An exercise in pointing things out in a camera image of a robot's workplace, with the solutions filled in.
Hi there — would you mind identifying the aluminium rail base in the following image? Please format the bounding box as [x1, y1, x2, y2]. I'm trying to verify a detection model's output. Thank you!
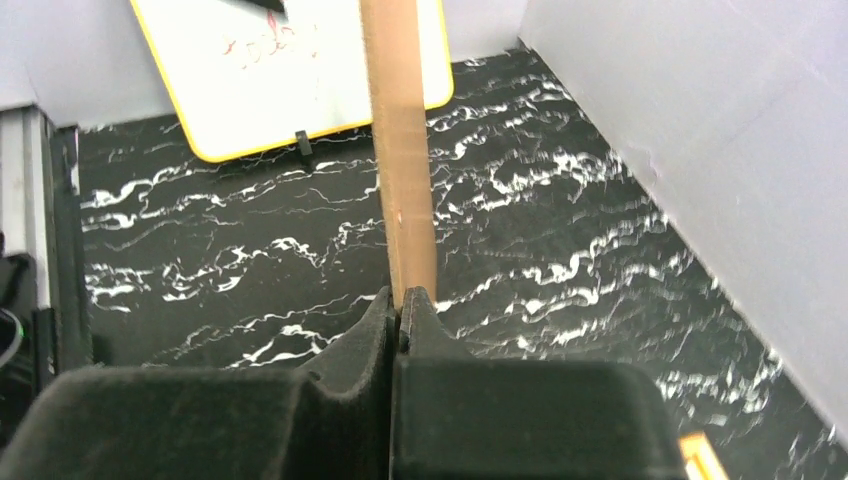
[1, 105, 93, 374]

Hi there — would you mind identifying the brown cardboard backing board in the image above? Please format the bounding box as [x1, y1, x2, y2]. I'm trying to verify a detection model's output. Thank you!
[360, 1, 436, 310]

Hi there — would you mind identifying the yellow wooden picture frame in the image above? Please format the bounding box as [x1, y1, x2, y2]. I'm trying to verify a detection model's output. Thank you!
[679, 432, 729, 480]

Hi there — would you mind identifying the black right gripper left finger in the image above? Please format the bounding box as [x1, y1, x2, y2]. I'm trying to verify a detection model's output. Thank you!
[1, 289, 395, 479]

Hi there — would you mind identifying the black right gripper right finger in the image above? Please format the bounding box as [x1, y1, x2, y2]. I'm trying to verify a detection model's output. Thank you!
[391, 287, 686, 479]

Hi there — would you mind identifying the whiteboard with red writing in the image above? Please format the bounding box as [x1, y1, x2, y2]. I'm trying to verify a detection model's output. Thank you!
[133, 1, 454, 163]

